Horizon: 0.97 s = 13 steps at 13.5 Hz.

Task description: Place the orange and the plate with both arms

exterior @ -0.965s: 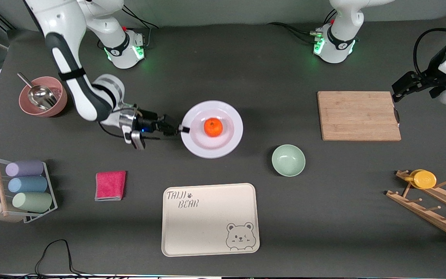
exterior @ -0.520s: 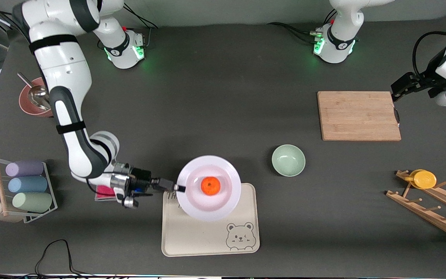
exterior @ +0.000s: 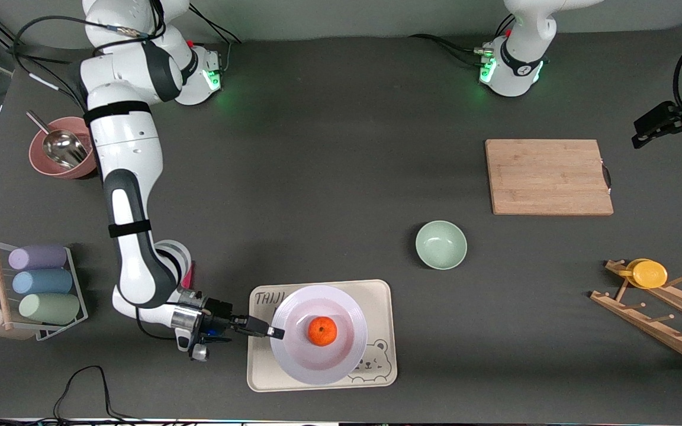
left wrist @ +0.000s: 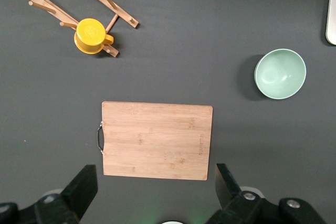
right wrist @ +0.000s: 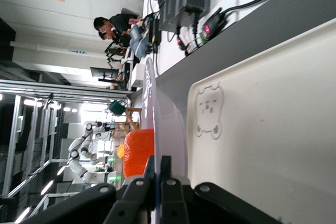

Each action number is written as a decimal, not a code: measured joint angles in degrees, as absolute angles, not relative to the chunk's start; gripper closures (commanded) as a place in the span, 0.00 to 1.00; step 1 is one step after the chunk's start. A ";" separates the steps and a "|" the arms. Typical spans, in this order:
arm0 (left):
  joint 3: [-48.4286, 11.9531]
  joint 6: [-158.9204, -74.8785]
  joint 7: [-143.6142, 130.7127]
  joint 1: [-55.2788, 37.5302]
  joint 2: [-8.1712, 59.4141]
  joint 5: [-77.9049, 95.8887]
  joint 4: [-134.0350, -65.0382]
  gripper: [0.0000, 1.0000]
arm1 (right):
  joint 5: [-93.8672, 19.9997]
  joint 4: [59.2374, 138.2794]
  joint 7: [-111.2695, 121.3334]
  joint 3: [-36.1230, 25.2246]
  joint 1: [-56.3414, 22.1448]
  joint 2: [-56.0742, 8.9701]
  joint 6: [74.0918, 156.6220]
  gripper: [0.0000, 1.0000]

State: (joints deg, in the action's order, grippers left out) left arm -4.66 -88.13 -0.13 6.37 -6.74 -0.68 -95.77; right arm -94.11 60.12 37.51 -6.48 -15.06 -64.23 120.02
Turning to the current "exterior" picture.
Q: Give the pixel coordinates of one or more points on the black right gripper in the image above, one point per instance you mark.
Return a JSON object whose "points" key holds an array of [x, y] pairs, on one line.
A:
{"points": [[220, 315]]}

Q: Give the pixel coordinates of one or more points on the orange fruit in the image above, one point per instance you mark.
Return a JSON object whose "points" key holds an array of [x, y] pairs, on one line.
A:
{"points": [[322, 331]]}

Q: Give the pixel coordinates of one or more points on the white round plate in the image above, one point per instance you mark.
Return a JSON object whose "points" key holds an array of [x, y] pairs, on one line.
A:
{"points": [[317, 367]]}

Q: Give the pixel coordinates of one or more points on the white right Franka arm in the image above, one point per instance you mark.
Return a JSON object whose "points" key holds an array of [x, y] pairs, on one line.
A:
{"points": [[128, 142]]}

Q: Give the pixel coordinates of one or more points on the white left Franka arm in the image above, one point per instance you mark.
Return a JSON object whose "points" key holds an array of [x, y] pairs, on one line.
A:
{"points": [[518, 59]]}

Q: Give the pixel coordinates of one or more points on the pink folded cloth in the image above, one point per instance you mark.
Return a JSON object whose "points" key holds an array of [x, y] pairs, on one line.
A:
{"points": [[189, 275]]}

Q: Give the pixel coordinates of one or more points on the beige bear print tray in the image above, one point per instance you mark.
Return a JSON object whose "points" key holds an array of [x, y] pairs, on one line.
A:
{"points": [[376, 296]]}

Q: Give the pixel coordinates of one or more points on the wooden cutting board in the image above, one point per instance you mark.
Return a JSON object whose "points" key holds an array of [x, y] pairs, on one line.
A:
{"points": [[548, 177]]}

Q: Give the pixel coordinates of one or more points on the yellow round lid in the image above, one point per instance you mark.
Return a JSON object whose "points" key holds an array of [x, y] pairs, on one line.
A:
{"points": [[649, 274]]}

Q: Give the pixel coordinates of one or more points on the green bowl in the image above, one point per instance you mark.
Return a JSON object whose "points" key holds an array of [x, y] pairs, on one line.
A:
{"points": [[441, 245]]}

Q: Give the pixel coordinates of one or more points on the wooden peg drying rack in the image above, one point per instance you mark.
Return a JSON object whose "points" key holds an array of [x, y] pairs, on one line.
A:
{"points": [[660, 322]]}

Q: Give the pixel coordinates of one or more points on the green plastic cup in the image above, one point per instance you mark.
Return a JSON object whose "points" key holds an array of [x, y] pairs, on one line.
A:
{"points": [[51, 307]]}

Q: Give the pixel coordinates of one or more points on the blue plastic cup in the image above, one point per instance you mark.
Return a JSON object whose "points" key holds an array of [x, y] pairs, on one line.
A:
{"points": [[42, 281]]}

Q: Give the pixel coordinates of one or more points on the purple plastic cup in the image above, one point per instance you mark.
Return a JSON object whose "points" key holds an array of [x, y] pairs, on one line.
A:
{"points": [[38, 257]]}

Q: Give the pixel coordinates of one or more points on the metal scoop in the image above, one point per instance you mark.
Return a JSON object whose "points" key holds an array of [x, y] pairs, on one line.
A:
{"points": [[63, 148]]}

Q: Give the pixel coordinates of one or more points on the pink bowl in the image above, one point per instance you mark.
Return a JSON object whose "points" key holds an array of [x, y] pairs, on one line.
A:
{"points": [[42, 165]]}

